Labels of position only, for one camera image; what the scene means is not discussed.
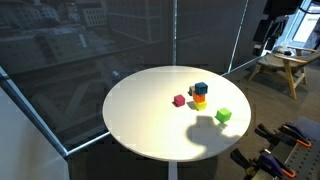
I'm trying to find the magenta block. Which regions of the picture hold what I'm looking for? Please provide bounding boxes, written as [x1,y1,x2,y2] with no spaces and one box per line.
[173,94,186,108]

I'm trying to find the blue block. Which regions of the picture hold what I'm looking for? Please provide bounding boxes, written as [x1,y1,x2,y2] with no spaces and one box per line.
[194,81,209,96]

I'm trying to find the perforated metal board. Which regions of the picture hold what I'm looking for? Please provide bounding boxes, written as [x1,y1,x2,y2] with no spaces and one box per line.
[266,139,320,180]

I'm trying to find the green block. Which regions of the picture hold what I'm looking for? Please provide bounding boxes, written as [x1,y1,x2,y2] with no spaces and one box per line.
[214,107,233,124]

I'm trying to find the orange block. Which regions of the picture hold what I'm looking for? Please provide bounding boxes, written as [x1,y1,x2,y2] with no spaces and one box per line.
[192,92,207,104]

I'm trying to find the black spring clamp orange tips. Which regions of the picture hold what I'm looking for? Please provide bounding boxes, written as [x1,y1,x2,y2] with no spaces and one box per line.
[254,122,313,149]
[229,147,297,180]

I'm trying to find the slanted grey window mullion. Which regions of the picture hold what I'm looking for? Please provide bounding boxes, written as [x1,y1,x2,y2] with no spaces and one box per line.
[227,0,250,74]

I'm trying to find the wooden lounge chair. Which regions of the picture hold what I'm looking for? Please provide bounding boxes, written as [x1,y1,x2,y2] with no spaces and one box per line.
[248,45,320,100]

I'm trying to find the yellow-green block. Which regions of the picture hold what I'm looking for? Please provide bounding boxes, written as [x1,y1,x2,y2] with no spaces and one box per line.
[193,100,208,112]

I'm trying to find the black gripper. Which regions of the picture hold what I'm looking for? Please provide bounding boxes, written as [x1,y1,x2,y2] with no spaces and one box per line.
[252,16,290,58]

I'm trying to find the white table leg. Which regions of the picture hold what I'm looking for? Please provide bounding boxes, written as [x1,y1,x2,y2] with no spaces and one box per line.
[167,161,179,180]

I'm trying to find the grey window post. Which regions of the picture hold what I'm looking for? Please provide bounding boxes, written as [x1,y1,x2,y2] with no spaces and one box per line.
[0,66,69,158]

